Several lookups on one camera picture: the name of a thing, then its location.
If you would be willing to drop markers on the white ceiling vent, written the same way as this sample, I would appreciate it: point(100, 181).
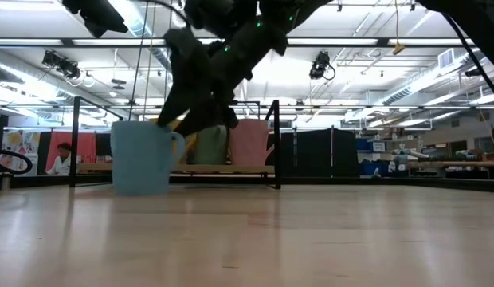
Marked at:
point(446, 59)

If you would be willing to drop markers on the black aluminium table frame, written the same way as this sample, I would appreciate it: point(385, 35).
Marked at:
point(74, 151)

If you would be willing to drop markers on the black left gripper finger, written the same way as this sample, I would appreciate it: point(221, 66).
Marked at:
point(103, 18)

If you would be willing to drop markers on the person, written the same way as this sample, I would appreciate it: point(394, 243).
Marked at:
point(61, 163)

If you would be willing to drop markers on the long wooden workbench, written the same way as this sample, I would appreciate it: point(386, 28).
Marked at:
point(450, 163)

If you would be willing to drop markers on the black ceiling-mounted camera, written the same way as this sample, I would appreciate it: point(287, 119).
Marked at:
point(319, 65)
point(61, 64)

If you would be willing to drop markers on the blue storage bins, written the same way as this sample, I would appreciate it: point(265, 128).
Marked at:
point(366, 167)

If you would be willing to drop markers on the light blue faceted mug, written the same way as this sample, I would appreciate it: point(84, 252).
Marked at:
point(139, 163)

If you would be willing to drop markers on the black bar with light strips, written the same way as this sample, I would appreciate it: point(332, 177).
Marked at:
point(383, 41)

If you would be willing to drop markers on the pink faceted mug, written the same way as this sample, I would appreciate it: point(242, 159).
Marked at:
point(249, 143)

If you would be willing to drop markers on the black partition panel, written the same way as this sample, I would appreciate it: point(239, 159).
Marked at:
point(318, 155)

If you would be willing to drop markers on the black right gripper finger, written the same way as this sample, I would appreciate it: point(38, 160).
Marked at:
point(187, 71)
point(211, 115)

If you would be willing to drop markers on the orange ceramic mug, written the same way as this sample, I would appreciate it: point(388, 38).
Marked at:
point(190, 147)

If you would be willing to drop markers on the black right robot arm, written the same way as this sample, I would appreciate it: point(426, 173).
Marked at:
point(482, 24)

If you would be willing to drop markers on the green faceted mug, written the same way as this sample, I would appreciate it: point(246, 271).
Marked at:
point(209, 147)

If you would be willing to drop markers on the red partition panel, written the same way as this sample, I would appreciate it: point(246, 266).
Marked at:
point(83, 145)

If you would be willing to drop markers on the colourful wall poster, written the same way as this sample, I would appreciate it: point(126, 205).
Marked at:
point(20, 149)

